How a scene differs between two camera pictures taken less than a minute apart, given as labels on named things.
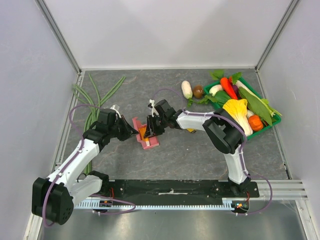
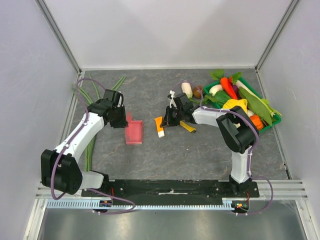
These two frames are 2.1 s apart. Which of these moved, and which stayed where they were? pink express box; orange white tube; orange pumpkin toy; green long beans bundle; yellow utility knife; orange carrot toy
Moved: pink express box; orange white tube
Stayed: orange pumpkin toy; yellow utility knife; orange carrot toy; green long beans bundle
